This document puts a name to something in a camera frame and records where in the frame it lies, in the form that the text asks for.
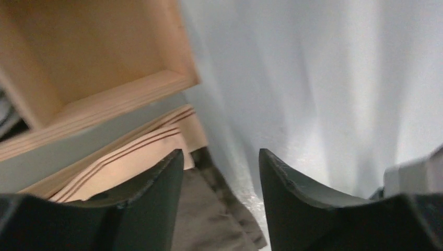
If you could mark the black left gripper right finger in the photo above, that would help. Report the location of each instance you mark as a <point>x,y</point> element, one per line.
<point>304,214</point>

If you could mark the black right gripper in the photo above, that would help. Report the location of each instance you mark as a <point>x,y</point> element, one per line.
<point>420,176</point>

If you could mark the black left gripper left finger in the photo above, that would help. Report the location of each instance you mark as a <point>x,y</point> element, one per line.
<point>138,214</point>

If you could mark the brown boxer briefs beige waistband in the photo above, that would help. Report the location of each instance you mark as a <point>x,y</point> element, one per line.
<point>209,215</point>

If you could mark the striped grey rolled underwear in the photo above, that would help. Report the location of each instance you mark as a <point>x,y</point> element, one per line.
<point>12,124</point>

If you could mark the wooden compartment organizer box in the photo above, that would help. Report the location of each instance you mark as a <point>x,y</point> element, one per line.
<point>69,65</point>

